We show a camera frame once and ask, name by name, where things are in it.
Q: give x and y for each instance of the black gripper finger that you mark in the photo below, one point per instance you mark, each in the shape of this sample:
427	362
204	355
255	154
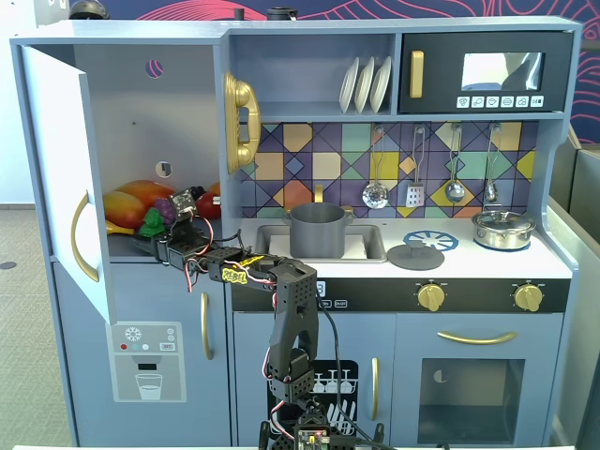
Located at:
146	246
172	226

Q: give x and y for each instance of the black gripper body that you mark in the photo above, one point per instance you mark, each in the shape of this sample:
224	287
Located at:
158	247

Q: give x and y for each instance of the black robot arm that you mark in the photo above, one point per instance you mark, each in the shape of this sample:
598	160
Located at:
293	290

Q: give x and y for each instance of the white cabinet door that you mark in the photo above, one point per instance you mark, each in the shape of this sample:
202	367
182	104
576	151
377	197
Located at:
56	140

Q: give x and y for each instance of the purple toy grapes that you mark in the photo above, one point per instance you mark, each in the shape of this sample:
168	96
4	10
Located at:
164	208

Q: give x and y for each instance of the yellow toy banana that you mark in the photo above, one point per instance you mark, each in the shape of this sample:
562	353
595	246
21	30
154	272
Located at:
119	229

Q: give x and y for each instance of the red toy pepper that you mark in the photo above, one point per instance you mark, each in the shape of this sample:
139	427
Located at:
208	206

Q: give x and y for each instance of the large orange toy mango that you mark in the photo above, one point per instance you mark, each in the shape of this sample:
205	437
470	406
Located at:
150	190

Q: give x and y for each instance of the yellow orange toy mango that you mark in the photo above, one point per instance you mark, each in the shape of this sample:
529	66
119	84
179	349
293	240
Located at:
122	208

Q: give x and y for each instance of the freezer door with dispenser print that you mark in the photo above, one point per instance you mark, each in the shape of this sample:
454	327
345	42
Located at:
140	300

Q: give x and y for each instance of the orange toy fruit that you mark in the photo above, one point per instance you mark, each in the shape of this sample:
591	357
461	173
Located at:
215	188

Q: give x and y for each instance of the dishwasher door with rack print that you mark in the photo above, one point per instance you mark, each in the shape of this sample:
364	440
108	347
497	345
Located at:
253	347

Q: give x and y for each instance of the gold toy telephone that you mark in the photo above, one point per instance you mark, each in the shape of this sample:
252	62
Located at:
244	117

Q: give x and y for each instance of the grey plastic pot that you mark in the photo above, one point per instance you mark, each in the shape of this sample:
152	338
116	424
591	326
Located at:
316	234

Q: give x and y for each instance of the dark floor disc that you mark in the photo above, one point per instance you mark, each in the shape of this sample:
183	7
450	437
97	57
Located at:
7	265

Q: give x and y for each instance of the gold toy faucet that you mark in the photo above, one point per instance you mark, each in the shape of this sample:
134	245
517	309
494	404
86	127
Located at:
319	193

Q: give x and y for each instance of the grey toy sink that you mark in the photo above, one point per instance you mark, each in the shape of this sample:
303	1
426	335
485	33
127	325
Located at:
372	244

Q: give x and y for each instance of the steel slotted spoon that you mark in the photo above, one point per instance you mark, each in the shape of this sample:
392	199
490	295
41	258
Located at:
375	196

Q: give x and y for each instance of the blue toy kitchen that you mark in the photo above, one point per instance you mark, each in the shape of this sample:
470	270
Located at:
309	61

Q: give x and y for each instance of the small black cylinder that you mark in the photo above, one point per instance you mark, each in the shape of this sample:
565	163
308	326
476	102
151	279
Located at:
239	14

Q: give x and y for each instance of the white toy plate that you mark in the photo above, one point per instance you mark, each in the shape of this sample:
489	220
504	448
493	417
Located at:
348	86
380	84
364	86

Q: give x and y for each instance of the controller circuit board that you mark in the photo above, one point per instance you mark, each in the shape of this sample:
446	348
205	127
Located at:
310	436

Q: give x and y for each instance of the grey pot lid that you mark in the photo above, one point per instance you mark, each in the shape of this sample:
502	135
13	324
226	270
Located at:
415	258

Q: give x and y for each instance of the black helmet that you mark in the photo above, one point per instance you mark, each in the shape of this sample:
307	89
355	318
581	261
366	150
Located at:
89	9

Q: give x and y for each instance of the steel slotted spatula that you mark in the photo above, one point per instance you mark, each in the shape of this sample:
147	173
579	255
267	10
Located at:
415	196

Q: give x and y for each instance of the black round device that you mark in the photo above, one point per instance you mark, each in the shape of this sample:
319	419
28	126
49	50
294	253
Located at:
281	14

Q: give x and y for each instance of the gold stove knob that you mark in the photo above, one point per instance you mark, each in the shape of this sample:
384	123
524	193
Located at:
431	296
529	297

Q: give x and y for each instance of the steel ladle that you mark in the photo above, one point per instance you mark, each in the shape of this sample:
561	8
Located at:
454	191

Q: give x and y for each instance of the black microwave door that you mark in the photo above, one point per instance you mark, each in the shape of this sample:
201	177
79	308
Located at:
440	70

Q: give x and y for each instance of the steel pot with lid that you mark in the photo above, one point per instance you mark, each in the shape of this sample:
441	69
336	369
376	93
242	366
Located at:
504	229

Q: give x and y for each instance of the oven door with window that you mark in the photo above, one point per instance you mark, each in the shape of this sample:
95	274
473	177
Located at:
473	403

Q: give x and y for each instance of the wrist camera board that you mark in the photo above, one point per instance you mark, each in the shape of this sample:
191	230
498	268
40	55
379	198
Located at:
183	202

